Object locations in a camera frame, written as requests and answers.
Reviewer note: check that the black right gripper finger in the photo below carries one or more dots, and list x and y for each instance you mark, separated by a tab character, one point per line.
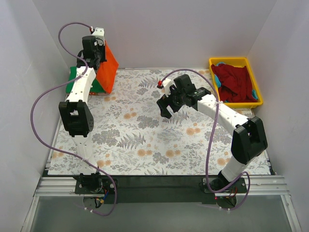
175	106
163	103

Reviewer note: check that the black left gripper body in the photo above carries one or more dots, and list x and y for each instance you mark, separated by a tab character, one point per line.
97	58

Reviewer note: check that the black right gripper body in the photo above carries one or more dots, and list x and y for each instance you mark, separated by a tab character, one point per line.
169	100

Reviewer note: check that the orange t shirt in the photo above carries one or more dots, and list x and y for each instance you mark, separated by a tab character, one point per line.
107	71

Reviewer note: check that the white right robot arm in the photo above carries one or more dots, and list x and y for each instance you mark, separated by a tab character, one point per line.
248	134

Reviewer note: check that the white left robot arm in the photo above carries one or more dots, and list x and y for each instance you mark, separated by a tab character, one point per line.
76	116

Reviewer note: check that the dark red t shirt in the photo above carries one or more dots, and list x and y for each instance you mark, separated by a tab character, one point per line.
235	83

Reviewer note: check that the yellow plastic bin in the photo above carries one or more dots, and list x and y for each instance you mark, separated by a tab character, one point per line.
235	82

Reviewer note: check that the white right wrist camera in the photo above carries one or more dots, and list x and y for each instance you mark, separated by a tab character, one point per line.
165	86

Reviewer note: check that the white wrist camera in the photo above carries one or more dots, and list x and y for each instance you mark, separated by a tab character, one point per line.
165	86
99	33

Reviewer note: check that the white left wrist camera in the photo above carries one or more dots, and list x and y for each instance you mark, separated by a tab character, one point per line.
99	33

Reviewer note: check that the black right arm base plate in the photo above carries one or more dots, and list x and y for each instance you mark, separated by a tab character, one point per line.
216	184

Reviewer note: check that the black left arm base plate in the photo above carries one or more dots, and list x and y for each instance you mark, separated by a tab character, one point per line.
108	186

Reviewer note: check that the aluminium frame rail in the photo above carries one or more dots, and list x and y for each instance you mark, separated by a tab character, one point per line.
162	204

